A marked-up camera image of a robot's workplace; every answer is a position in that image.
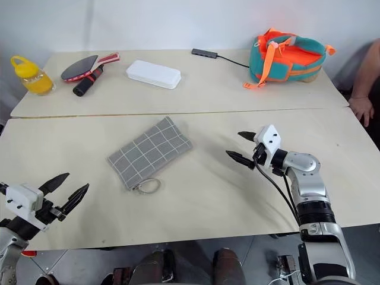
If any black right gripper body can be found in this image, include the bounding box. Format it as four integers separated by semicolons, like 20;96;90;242
252;142;268;164

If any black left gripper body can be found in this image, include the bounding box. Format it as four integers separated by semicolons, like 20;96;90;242
34;198;66;226

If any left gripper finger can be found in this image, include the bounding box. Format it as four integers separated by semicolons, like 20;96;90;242
60;183;90;216
38;172;71;197

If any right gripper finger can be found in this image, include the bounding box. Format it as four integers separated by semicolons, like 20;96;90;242
225;150;256;171
237;131;257;143

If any grey checked fabric pouch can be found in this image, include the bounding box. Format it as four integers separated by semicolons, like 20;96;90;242
106;116;194;197

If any bystander bare hand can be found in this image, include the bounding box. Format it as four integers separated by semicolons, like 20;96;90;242
348;96;375;128

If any teal and orange backpack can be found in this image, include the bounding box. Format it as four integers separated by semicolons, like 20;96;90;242
242;28;337;90

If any gray USB hub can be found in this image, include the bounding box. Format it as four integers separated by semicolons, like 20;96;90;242
191;47;219;58

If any yellow-capped juice bottle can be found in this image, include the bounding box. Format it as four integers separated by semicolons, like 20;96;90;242
10;55;57;97

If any dark rounded shape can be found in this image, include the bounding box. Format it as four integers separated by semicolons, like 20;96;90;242
213;247;248;285

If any white plastic box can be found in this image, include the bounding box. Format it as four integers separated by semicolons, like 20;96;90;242
125;59;182;90

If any black-faced table tennis paddle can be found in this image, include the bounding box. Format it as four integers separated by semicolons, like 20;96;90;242
61;52;121;82

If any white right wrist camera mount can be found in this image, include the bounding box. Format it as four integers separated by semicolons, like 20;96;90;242
252;124;282;170

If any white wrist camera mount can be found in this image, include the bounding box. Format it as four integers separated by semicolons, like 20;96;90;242
252;124;282;170
5;183;50;232

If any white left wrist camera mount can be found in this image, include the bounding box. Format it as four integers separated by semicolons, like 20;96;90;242
5;183;50;232

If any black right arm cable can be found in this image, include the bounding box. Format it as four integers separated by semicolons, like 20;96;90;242
254;161;299;222
280;173;299;215

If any black USB hub cable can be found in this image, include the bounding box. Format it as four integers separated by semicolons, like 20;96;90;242
216;53;252;69

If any thin white cable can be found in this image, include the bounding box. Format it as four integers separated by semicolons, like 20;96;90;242
266;271;301;285

